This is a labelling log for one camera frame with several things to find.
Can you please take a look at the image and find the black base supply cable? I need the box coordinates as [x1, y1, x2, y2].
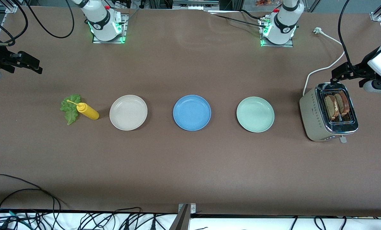
[206, 10, 267, 27]

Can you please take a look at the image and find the blue round plate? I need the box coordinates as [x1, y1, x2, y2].
[173, 95, 212, 131]

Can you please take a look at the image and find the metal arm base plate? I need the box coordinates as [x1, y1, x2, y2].
[260, 18, 295, 48]
[92, 14, 128, 44]

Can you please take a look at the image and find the pale green round plate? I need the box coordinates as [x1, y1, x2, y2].
[236, 96, 275, 133]

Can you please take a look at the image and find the green lettuce leaf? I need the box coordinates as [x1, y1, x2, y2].
[60, 94, 82, 126]

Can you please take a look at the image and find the metal table edge bracket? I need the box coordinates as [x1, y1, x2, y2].
[178, 203, 197, 230]

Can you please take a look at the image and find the thin black cable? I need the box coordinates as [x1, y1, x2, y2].
[0, 0, 28, 47]

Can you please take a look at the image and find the yellow squeeze bottle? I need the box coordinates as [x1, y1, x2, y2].
[67, 99, 100, 121]

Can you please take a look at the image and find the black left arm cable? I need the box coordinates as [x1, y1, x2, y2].
[338, 0, 374, 77]

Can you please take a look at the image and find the beige round plate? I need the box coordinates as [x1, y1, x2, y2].
[109, 95, 148, 131]

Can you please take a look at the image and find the grey metal box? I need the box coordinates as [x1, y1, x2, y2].
[172, 0, 220, 10]

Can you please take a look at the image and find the long looping black cable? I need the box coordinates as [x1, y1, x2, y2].
[0, 174, 62, 221]

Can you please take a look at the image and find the beige chrome toaster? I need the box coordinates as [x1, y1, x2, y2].
[299, 82, 359, 143]

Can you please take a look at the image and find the brown bread slice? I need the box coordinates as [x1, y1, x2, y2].
[334, 92, 350, 116]
[324, 94, 339, 121]

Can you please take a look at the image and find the white toaster power cord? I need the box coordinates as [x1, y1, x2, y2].
[303, 27, 346, 96]

